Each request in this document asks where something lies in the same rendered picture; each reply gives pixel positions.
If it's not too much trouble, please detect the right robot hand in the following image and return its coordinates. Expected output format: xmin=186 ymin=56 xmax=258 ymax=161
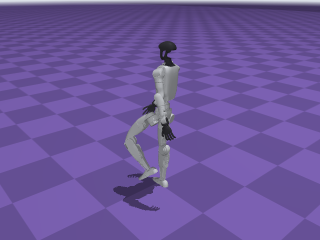
xmin=143 ymin=100 xmax=157 ymax=114

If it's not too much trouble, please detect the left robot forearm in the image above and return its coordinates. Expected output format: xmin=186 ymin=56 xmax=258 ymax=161
xmin=154 ymin=93 xmax=167 ymax=124

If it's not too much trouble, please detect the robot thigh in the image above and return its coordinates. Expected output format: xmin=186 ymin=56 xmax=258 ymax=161
xmin=157 ymin=113 xmax=175 ymax=155
xmin=125 ymin=111 xmax=161 ymax=144

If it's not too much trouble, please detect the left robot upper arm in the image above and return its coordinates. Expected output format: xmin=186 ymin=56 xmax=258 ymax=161
xmin=152 ymin=67 xmax=165 ymax=99

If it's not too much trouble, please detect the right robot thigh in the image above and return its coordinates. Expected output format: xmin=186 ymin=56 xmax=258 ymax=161
xmin=157 ymin=113 xmax=175 ymax=155

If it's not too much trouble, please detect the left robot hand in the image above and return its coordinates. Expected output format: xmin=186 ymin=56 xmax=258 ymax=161
xmin=161 ymin=117 xmax=176 ymax=141

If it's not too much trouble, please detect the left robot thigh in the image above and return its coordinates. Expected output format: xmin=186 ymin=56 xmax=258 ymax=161
xmin=125 ymin=111 xmax=161 ymax=144

